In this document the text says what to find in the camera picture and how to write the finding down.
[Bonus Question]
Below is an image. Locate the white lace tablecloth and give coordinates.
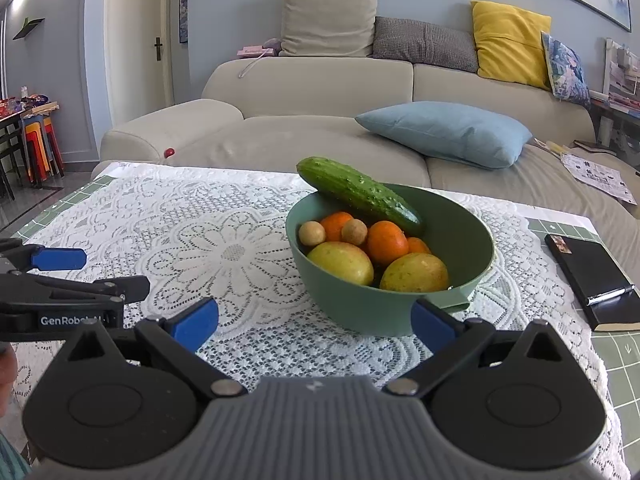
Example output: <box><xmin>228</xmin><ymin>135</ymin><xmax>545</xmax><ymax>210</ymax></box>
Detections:
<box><xmin>10</xmin><ymin>162</ymin><xmax>631</xmax><ymax>480</ymax></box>

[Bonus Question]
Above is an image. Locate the person's striped teal clothing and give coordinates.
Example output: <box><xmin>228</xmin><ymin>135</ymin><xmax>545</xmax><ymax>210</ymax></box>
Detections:
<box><xmin>0</xmin><ymin>432</ymin><xmax>32</xmax><ymax>480</ymax></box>

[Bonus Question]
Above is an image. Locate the green colander bowl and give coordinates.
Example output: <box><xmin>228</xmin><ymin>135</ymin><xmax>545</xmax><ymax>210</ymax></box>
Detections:
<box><xmin>285</xmin><ymin>182</ymin><xmax>496</xmax><ymax>337</ymax></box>

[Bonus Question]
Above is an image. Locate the small brown longan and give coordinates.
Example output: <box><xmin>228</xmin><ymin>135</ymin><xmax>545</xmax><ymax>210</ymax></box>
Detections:
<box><xmin>341</xmin><ymin>219</ymin><xmax>368</xmax><ymax>246</ymax></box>
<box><xmin>298</xmin><ymin>221</ymin><xmax>327</xmax><ymax>247</ymax></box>

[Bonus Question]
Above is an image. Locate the beige sofa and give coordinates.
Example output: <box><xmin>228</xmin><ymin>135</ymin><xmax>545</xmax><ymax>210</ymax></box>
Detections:
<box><xmin>100</xmin><ymin>55</ymin><xmax>640</xmax><ymax>223</ymax></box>

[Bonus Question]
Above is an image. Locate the silver black pen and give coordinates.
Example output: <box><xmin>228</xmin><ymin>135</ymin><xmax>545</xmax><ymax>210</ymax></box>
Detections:
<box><xmin>586</xmin><ymin>286</ymin><xmax>636</xmax><ymax>307</ymax></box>

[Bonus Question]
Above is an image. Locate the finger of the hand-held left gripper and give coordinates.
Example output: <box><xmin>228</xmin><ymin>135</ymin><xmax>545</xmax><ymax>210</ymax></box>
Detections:
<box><xmin>0</xmin><ymin>239</ymin><xmax>87</xmax><ymax>273</ymax></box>
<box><xmin>0</xmin><ymin>275</ymin><xmax>151</xmax><ymax>306</ymax></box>

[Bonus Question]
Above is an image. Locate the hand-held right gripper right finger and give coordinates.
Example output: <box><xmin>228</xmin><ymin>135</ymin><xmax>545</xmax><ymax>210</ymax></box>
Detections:
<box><xmin>382</xmin><ymin>298</ymin><xmax>576</xmax><ymax>397</ymax></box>

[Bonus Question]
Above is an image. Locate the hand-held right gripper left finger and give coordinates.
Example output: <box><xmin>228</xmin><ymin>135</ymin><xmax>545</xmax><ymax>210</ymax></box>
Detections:
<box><xmin>65</xmin><ymin>297</ymin><xmax>247</xmax><ymax>401</ymax></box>

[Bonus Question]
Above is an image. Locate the blue patterned cushion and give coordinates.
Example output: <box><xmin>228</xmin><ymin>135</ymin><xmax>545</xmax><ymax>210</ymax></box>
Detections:
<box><xmin>541</xmin><ymin>31</ymin><xmax>593</xmax><ymax>107</ymax></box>

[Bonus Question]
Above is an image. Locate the grey checked cushion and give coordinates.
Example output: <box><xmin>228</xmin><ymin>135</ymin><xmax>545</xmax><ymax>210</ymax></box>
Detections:
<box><xmin>372</xmin><ymin>16</ymin><xmax>480</xmax><ymax>73</ymax></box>

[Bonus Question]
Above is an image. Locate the printed paper sheet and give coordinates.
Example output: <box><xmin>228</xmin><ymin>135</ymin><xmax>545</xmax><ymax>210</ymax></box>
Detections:
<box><xmin>560</xmin><ymin>152</ymin><xmax>639</xmax><ymax>206</ymax></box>

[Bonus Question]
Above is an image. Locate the black wall shelf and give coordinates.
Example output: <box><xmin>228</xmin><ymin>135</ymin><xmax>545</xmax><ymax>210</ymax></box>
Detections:
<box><xmin>12</xmin><ymin>17</ymin><xmax>46</xmax><ymax>41</ymax></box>

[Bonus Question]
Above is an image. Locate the yellow booklet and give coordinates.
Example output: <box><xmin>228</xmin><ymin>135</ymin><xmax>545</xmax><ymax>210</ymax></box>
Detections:
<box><xmin>532</xmin><ymin>138</ymin><xmax>571</xmax><ymax>156</ymax></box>

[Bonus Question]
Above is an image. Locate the white door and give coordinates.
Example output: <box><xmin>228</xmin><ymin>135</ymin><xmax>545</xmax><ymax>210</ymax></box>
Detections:
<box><xmin>102</xmin><ymin>0</ymin><xmax>175</xmax><ymax>127</ymax></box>

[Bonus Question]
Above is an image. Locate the pile of colourful packets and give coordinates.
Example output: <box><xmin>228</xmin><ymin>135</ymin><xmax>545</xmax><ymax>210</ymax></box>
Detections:
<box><xmin>0</xmin><ymin>91</ymin><xmax>60</xmax><ymax>120</ymax></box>

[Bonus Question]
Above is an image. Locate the green grid cutting mat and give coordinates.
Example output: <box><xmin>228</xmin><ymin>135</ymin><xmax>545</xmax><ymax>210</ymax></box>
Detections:
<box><xmin>20</xmin><ymin>162</ymin><xmax>640</xmax><ymax>466</ymax></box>

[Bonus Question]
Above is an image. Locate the person's left hand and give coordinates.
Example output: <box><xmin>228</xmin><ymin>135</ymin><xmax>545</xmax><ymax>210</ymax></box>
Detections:
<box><xmin>0</xmin><ymin>345</ymin><xmax>19</xmax><ymax>416</ymax></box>

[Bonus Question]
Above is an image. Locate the green cucumber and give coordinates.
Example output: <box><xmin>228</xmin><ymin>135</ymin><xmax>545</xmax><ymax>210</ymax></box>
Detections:
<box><xmin>296</xmin><ymin>156</ymin><xmax>423</xmax><ymax>237</ymax></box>

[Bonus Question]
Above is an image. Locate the dark side table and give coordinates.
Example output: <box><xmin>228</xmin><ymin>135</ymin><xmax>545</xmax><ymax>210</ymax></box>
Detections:
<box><xmin>0</xmin><ymin>107</ymin><xmax>61</xmax><ymax>201</ymax></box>

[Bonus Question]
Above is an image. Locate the light blue pillow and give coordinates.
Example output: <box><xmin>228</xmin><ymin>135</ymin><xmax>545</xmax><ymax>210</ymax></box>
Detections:
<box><xmin>355</xmin><ymin>101</ymin><xmax>533</xmax><ymax>170</ymax></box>

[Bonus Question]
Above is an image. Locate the beige cushion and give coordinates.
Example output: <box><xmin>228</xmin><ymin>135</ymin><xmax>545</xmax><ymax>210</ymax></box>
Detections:
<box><xmin>279</xmin><ymin>0</ymin><xmax>380</xmax><ymax>58</ymax></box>

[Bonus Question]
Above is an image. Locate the brown notebook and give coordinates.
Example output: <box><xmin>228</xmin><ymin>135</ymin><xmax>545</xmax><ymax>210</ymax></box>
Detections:
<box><xmin>574</xmin><ymin>140</ymin><xmax>619</xmax><ymax>157</ymax></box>

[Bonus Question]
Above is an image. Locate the stack of colourful stools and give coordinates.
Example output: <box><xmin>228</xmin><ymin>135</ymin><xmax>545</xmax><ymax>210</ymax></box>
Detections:
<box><xmin>22</xmin><ymin>115</ymin><xmax>65</xmax><ymax>184</ymax></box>

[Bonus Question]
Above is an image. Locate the black notebook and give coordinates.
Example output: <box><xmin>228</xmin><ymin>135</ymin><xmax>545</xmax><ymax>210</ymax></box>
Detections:
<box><xmin>544</xmin><ymin>233</ymin><xmax>640</xmax><ymax>333</ymax></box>

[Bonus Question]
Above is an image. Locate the cluttered shelf unit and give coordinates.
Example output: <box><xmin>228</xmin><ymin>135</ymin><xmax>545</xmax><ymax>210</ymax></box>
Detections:
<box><xmin>590</xmin><ymin>37</ymin><xmax>640</xmax><ymax>147</ymax></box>

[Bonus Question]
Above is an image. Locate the yellow cushion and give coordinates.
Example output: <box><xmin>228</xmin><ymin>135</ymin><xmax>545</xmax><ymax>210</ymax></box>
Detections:
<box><xmin>471</xmin><ymin>1</ymin><xmax>553</xmax><ymax>91</ymax></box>

